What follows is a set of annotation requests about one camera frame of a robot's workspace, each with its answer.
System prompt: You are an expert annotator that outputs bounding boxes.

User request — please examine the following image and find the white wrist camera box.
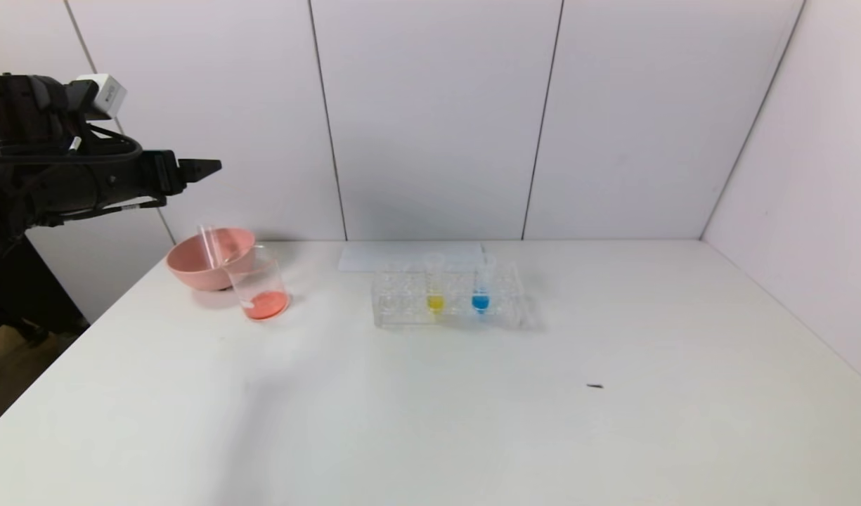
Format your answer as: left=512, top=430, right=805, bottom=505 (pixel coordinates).
left=75, top=74, right=128, bottom=120

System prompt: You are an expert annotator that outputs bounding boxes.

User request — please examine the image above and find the white paper sheet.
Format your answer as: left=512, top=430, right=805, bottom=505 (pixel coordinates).
left=338, top=243, right=486, bottom=273

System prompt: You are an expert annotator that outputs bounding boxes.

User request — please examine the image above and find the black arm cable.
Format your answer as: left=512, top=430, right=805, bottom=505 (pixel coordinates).
left=0, top=123, right=167, bottom=215

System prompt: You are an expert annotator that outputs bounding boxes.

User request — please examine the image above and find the test tube with yellow pigment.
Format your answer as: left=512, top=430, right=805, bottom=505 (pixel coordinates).
left=425, top=257, right=446, bottom=315

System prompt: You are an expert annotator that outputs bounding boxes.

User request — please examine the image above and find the pink plastic bowl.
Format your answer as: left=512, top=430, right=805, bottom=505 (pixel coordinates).
left=167, top=227, right=257, bottom=292

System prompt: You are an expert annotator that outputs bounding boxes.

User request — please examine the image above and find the test tube with red pigment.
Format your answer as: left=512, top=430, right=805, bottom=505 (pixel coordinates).
left=197, top=225, right=228, bottom=270

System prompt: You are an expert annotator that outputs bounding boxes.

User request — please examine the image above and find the test tube with blue pigment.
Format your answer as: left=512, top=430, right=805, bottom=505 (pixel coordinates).
left=470, top=246, right=492, bottom=313

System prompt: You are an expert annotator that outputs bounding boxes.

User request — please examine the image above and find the clear acrylic test tube rack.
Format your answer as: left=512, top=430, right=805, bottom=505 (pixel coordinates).
left=373, top=259, right=526, bottom=330

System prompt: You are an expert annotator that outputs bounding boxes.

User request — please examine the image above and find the clear glass beaker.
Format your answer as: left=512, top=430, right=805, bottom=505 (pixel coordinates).
left=224, top=246, right=292, bottom=322

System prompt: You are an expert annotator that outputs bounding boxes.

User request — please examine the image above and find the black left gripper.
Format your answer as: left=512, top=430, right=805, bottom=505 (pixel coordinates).
left=88, top=149, right=222, bottom=212

